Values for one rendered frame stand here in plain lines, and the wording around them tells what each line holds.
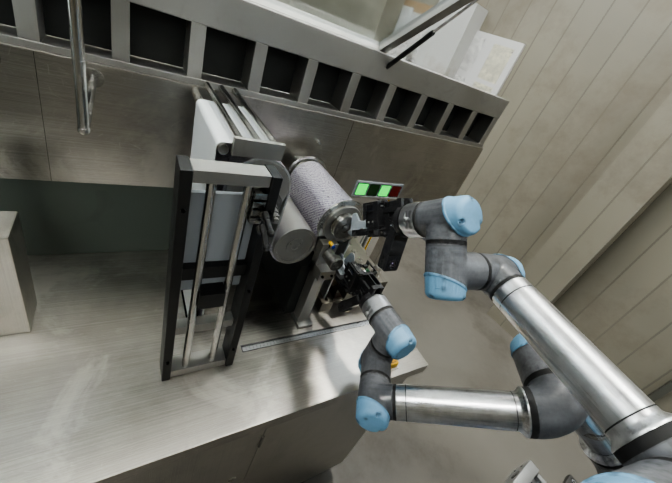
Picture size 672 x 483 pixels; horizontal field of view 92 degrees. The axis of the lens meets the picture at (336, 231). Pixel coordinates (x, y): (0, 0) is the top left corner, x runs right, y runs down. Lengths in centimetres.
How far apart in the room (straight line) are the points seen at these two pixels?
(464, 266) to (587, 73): 286
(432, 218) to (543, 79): 292
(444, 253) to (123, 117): 81
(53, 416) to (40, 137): 60
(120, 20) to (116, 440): 85
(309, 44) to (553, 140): 264
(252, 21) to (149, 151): 42
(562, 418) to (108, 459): 86
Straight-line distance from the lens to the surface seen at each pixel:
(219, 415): 87
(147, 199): 109
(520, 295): 67
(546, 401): 84
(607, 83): 333
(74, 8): 63
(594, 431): 113
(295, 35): 100
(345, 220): 85
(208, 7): 94
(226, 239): 65
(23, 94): 99
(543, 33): 360
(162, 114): 98
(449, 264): 62
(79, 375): 94
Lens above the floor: 168
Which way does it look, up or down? 31 degrees down
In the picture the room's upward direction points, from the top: 22 degrees clockwise
